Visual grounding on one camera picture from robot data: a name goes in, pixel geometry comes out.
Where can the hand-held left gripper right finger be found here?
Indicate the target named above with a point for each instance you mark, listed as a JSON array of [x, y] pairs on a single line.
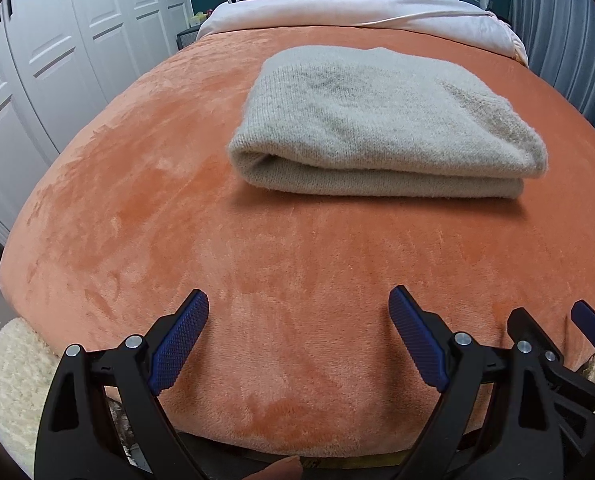
[[417, 340]]

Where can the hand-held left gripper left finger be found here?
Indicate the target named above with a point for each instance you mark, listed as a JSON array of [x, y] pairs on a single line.
[[180, 342]]

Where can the beige knit cardigan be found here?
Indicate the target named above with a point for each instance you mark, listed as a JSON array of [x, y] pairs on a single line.
[[367, 110]]

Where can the person's left hand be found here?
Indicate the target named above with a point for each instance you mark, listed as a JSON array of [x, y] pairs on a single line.
[[285, 470]]

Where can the orange plush blanket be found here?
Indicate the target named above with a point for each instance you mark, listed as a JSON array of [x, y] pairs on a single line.
[[177, 210]]

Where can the cream fluffy rug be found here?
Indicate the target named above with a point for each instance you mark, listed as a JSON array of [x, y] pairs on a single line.
[[12, 385]]

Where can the grey curtain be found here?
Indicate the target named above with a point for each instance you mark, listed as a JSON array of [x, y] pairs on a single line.
[[562, 35]]

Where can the grey nightstand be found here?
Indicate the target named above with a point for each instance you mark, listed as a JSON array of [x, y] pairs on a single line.
[[187, 37]]

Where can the white quilt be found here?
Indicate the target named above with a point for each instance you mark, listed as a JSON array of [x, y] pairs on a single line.
[[327, 10]]

